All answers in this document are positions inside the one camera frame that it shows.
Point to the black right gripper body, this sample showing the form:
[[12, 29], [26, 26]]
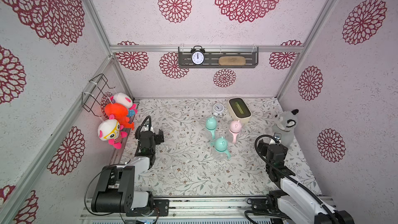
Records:
[[275, 149]]

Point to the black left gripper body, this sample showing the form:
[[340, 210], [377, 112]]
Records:
[[158, 139]]

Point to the pink bear cap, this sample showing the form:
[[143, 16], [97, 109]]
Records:
[[235, 127]]

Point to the mint cap with handle ring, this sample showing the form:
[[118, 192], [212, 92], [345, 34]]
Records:
[[221, 144]]

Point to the clear bottle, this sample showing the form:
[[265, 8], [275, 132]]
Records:
[[220, 156], [211, 135]]

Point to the mint bear cap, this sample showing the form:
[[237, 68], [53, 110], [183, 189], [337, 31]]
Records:
[[211, 123]]

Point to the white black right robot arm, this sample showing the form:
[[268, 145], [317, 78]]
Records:
[[292, 200]]

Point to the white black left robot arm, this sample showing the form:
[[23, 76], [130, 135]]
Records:
[[115, 191]]

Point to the grey raccoon plush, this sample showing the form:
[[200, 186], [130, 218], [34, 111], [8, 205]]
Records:
[[285, 124]]

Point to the white plush yellow glasses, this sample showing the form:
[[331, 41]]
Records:
[[111, 131]]

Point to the orange red plush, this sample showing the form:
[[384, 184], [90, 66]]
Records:
[[118, 112]]

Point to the white pink plush top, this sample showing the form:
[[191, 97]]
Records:
[[124, 100]]

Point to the floral table mat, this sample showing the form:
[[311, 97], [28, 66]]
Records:
[[187, 165]]

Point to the cream box green lid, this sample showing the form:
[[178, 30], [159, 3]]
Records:
[[239, 110]]

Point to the white small alarm clock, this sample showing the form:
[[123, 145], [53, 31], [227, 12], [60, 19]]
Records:
[[218, 110]]

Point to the black alarm clock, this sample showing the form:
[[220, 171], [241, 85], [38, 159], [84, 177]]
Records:
[[197, 55]]

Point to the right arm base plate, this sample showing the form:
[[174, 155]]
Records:
[[262, 204]]

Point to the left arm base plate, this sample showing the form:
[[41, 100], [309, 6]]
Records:
[[155, 208]]

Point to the black wire basket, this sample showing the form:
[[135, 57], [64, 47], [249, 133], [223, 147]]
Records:
[[90, 99]]

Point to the grey wall shelf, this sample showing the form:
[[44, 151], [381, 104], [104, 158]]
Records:
[[212, 57]]

